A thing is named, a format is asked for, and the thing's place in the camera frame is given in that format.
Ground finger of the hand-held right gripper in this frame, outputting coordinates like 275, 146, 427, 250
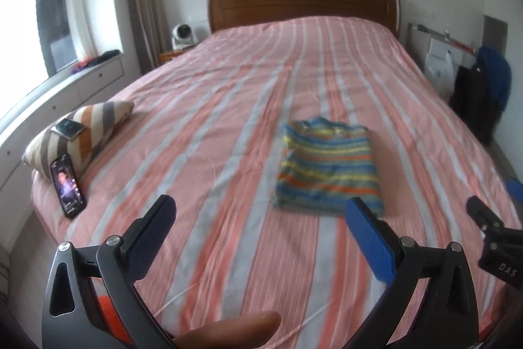
466, 195, 506, 240
505, 177, 523, 207

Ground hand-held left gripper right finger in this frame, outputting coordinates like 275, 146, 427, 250
344, 197, 480, 349

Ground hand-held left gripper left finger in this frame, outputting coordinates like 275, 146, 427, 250
41, 194, 177, 349

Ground colourful striped knit sweater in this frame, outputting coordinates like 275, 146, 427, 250
272, 117, 387, 219

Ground person's left hand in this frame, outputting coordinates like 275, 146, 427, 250
174, 310, 283, 349

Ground smartphone with lit screen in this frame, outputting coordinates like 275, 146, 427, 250
49, 153, 88, 220

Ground black jacket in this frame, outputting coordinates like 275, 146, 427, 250
449, 65, 503, 146

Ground blue knit cloth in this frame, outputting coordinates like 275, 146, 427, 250
476, 45, 514, 105

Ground striped throw pillow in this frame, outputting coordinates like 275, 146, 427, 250
22, 100, 136, 180

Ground bed with striped pink sheet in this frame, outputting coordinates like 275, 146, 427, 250
30, 16, 523, 349

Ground smartphone with dark screen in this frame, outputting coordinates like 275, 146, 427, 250
51, 118, 88, 141

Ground white desk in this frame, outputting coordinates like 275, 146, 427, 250
408, 22, 480, 72

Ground wooden nightstand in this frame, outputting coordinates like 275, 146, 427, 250
159, 47, 193, 66

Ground dark cloth pile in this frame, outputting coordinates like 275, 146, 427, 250
70, 50, 123, 73

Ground small white fan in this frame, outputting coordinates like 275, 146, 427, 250
170, 23, 198, 51

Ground beige curtain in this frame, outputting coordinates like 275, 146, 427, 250
110, 0, 168, 77

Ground window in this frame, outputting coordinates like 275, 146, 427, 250
0, 0, 81, 89

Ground brown wooden headboard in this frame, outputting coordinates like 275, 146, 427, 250
208, 0, 402, 41

